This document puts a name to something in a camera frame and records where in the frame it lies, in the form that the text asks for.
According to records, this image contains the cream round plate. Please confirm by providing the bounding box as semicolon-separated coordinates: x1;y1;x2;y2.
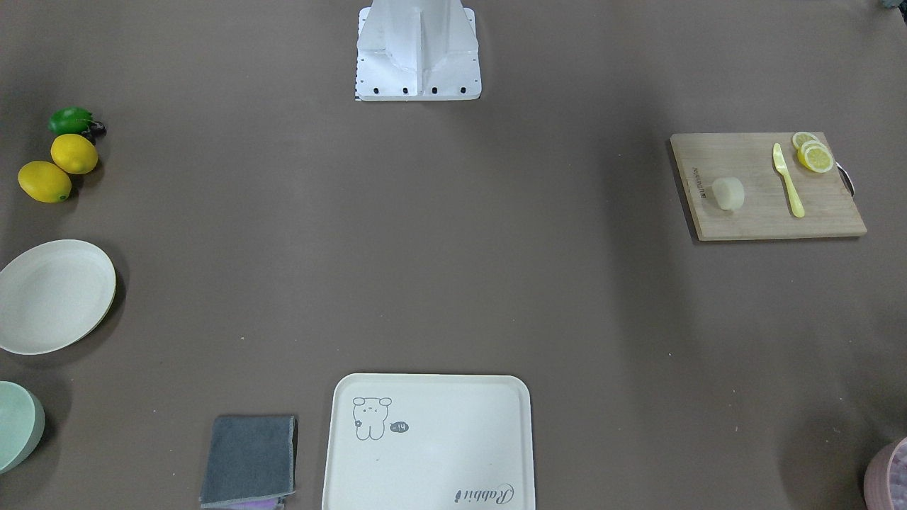
1;239;117;356

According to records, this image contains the cream rabbit tray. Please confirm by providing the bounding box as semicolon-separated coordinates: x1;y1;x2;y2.
322;373;536;509

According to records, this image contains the grey folded cloth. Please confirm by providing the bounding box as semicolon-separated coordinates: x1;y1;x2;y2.
200;414;297;509

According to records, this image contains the wooden cutting board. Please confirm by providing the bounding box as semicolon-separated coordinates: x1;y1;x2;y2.
670;132;867;242

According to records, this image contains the yellow plastic knife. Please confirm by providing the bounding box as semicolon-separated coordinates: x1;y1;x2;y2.
772;142;806;217

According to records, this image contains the lemon slice back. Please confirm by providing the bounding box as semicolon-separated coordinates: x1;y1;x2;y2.
791;130;821;149

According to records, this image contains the lemon slice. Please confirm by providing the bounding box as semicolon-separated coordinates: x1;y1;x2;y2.
797;142;836;172
791;130;821;149

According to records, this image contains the lemon slice front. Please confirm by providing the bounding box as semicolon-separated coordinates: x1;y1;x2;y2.
797;142;836;172

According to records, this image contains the dark purple small fruit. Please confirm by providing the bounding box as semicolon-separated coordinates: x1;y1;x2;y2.
81;120;107;145

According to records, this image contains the yellow lemon near lime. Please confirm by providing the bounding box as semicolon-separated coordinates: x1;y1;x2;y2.
50;135;99;175

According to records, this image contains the green lime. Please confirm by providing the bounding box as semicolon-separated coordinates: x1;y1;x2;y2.
47;106;94;135

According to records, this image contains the yellow lemon outer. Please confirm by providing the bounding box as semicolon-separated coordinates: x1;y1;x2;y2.
18;161;72;203

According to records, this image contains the mint green bowl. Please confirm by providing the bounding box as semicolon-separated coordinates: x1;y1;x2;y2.
1;381;45;474

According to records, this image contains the pink bowl of ice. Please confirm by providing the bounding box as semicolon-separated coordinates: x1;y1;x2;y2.
864;438;906;509

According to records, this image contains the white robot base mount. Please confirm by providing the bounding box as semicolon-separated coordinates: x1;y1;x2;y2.
354;1;482;101

